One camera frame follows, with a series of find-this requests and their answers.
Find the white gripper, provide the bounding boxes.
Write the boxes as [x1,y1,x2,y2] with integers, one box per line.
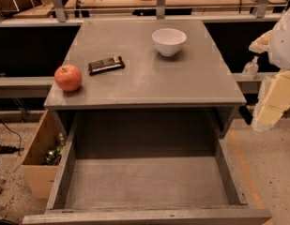
[249,8,290,132]

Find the red apple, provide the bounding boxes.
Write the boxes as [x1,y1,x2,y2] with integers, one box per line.
[54,65,83,92]

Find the open grey top drawer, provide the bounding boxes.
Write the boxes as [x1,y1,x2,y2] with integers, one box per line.
[23,111,271,225]

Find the clear sanitizer pump bottle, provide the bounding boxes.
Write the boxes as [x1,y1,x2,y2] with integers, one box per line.
[241,56,259,80]

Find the grey metal cabinet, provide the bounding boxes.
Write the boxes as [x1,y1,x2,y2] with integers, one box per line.
[44,19,246,133]

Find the white ceramic bowl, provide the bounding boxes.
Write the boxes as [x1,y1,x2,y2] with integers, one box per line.
[152,28,187,57]

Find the dark snack bar wrapper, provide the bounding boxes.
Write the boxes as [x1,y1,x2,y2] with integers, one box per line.
[88,56,125,76]

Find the green bottles in box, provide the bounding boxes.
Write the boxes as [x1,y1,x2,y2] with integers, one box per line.
[44,133,66,166]

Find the cardboard box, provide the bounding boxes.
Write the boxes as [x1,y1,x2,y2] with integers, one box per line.
[19,111,67,199]

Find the metal shelf rail frame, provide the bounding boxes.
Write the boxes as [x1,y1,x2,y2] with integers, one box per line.
[0,0,290,24]

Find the black power adapter with cable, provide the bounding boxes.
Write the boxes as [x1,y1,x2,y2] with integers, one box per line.
[0,119,23,155]

